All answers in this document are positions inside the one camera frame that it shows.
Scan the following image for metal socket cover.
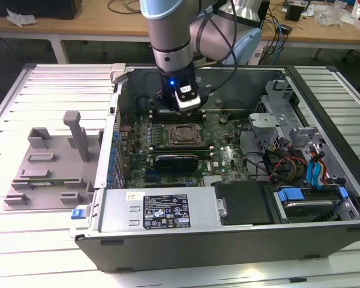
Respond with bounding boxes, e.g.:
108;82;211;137
169;125;201;146

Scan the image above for CPU socket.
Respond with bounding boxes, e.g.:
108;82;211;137
167;124;203;148

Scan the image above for black cylindrical part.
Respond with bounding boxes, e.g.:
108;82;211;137
137;95;153;114

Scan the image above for green RAM stick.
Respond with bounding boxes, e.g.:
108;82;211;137
152;149;213;159

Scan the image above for black graphics card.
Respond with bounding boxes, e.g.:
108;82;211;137
154;154;199;181

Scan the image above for green motherboard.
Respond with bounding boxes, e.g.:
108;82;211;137
118;112;250;189

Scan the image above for wooden desk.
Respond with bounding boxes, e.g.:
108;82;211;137
0;0;360;65

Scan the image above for silver metal drive cage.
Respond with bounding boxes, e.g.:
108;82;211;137
247;111;290;143

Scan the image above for black computer tower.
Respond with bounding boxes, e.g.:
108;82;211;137
259;0;271;22

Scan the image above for black power supply label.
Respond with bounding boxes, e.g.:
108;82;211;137
142;194;192;230

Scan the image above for grey power supply unit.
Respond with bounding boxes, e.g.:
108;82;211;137
98;187;221;233

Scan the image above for small black box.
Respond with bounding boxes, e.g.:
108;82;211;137
284;2;305;22

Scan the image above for black plastic shroud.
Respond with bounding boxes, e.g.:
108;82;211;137
212;181;273;226

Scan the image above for grey parts rack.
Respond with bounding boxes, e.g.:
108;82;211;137
2;110;104;212

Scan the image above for large black box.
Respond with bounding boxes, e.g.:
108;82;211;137
0;0;83;20

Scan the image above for white crumpled paper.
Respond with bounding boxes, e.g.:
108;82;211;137
5;7;37;27

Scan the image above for blue case latch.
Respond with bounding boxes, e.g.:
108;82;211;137
70;206;88;220

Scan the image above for black grey PC case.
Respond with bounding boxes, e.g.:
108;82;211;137
69;62;360;274

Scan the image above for clear plastic bags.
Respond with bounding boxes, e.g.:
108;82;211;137
314;4;353;28

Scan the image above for hard disk in blue carrier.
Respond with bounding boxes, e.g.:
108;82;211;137
272;185;349;225

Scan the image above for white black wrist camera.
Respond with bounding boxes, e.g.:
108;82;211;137
173;85;202;113

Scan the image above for black camera cable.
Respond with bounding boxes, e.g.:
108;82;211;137
197;0;238;97

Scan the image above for long black cable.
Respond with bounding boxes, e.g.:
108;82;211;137
239;118;277;182

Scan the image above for red yellow wire bundle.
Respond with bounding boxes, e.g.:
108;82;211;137
268;155;308;182

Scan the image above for blue flat data wire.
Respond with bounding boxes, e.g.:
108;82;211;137
307;158;318;190
315;158;328;190

